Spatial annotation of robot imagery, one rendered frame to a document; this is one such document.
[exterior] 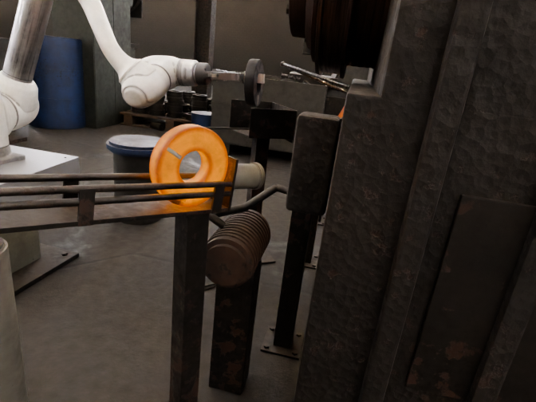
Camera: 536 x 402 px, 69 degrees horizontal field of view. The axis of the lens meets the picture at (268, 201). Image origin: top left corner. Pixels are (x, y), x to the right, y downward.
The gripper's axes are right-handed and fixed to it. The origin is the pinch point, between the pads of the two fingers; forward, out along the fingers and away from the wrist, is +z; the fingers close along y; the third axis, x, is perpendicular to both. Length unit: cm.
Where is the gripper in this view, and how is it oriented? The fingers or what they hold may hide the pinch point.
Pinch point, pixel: (254, 77)
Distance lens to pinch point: 139.0
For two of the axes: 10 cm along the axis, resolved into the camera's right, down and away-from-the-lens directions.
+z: 9.8, 1.3, -1.8
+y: -2.1, 3.1, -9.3
